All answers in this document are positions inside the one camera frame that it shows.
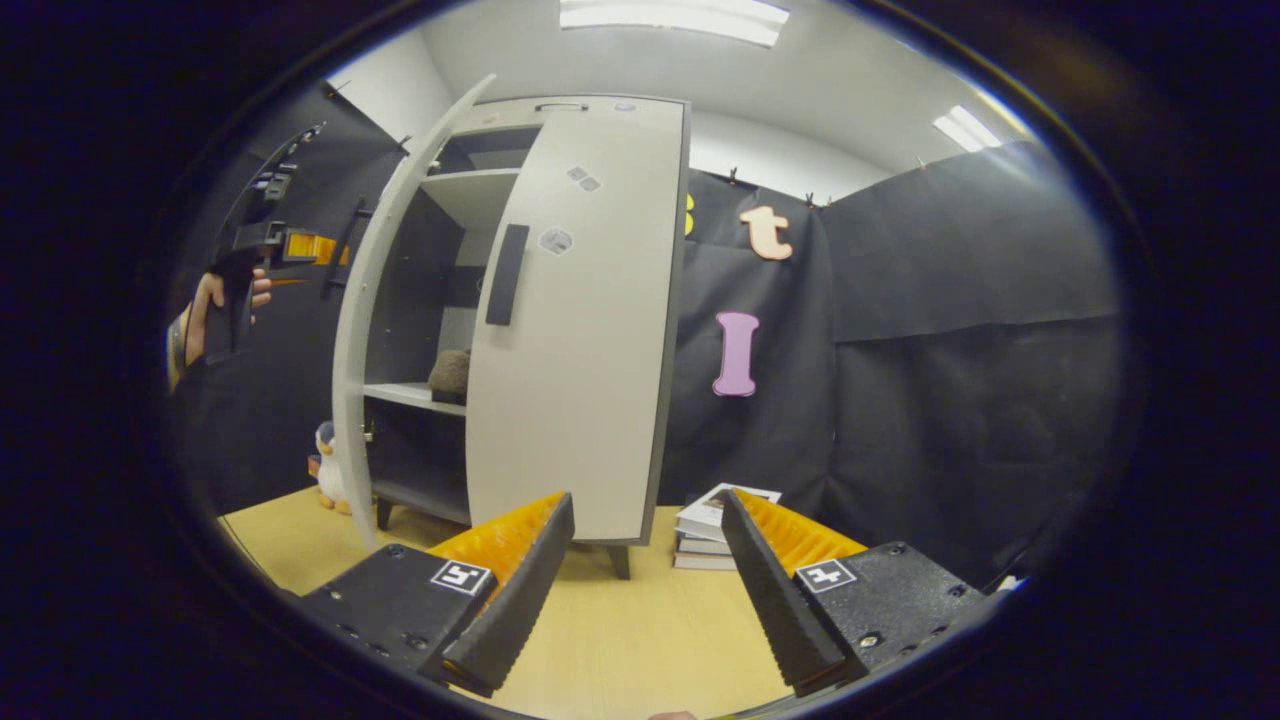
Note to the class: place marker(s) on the black backdrop cloth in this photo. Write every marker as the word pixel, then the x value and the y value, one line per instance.
pixel 950 350
pixel 260 430

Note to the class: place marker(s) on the ceiling light panel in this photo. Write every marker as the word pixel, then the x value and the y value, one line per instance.
pixel 670 15
pixel 966 128

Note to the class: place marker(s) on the white cover book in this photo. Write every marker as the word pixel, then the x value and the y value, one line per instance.
pixel 715 505

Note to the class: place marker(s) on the grey shoe cabinet door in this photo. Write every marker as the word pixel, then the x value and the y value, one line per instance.
pixel 355 350
pixel 590 380

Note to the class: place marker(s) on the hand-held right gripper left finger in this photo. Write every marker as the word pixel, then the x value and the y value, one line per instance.
pixel 520 600

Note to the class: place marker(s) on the penguin plush toy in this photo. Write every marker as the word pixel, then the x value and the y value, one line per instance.
pixel 328 470

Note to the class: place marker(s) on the grey shoe cabinet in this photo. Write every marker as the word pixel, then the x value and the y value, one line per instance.
pixel 480 190

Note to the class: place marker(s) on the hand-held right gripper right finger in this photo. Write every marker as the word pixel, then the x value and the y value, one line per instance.
pixel 780 610

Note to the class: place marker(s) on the brown fuzzy shoe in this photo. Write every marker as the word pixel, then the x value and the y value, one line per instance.
pixel 450 375

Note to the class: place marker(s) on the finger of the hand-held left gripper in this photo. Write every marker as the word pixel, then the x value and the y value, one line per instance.
pixel 305 247

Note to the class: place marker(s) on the thin book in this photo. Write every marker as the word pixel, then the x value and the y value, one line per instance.
pixel 703 546
pixel 700 562

